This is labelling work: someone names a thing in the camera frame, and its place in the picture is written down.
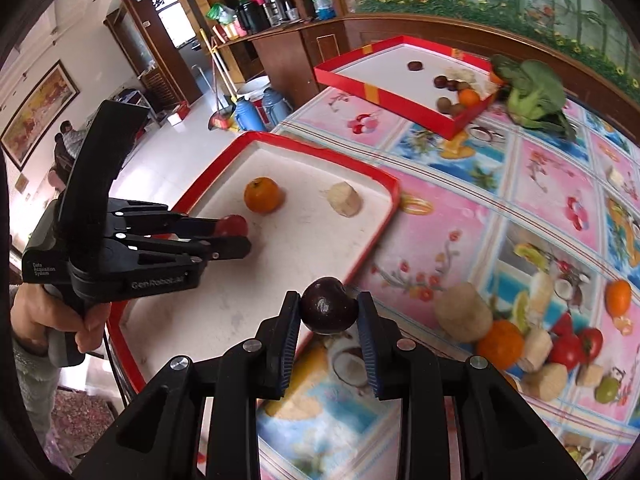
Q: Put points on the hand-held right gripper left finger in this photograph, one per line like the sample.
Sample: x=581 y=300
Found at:
x=286 y=355

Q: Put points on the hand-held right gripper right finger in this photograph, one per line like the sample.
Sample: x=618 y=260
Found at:
x=369 y=355

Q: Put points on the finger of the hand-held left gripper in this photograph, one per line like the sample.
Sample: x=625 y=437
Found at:
x=170 y=222
x=220 y=249

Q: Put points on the dark purple plum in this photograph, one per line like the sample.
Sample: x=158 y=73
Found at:
x=327 y=305

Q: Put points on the orange tangerine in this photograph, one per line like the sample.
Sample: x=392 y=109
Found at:
x=261 y=195
x=500 y=345
x=618 y=297
x=469 y=98

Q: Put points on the red-rimmed white tray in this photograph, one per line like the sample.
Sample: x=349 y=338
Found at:
x=300 y=240

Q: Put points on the large beige banana chunk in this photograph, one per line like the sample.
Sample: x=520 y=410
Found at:
x=460 y=312

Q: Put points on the person's left hand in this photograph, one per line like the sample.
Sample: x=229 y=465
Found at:
x=30 y=310

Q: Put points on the wooden louvered cabinet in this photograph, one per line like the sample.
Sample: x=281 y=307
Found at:
x=162 y=90

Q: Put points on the red dustpan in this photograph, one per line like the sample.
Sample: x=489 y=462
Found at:
x=220 y=122

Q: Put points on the blue thermos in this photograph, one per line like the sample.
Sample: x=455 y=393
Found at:
x=247 y=114

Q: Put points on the grey-blue thermos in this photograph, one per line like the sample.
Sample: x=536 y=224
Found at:
x=276 y=105

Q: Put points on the white bucket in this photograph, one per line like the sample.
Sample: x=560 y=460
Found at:
x=255 y=87

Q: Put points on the printed pink tablecloth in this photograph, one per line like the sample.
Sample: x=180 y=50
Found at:
x=450 y=200

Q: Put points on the green plastic bag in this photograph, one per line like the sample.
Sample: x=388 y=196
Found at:
x=220 y=12

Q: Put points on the wooden cabinet counter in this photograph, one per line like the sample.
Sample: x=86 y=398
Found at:
x=285 y=55

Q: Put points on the black kettle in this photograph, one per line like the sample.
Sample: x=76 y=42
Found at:
x=250 y=16

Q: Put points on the small beige banana chunk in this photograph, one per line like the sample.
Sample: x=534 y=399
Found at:
x=616 y=177
x=590 y=375

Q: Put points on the green grape fruit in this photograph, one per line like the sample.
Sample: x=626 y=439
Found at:
x=607 y=390

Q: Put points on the red cardboard box lid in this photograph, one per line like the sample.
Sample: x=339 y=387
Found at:
x=390 y=72

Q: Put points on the brown kiwi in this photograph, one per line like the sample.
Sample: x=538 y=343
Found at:
x=443 y=104
x=456 y=109

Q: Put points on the dark brown chestnut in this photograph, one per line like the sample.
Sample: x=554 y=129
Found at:
x=414 y=65
x=452 y=85
x=440 y=82

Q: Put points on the pile of beige chunks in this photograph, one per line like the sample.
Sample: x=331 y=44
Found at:
x=464 y=76

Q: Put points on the green broccoli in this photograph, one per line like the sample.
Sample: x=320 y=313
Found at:
x=535 y=87

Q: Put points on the framed wall painting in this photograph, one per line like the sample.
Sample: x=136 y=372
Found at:
x=37 y=115

